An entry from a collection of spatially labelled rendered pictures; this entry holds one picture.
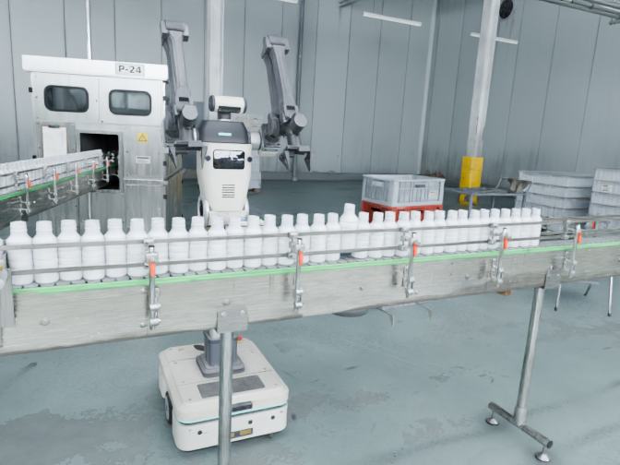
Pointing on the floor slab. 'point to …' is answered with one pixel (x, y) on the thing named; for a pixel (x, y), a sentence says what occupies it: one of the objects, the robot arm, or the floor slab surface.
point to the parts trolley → (486, 194)
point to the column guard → (470, 178)
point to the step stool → (588, 292)
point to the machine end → (110, 136)
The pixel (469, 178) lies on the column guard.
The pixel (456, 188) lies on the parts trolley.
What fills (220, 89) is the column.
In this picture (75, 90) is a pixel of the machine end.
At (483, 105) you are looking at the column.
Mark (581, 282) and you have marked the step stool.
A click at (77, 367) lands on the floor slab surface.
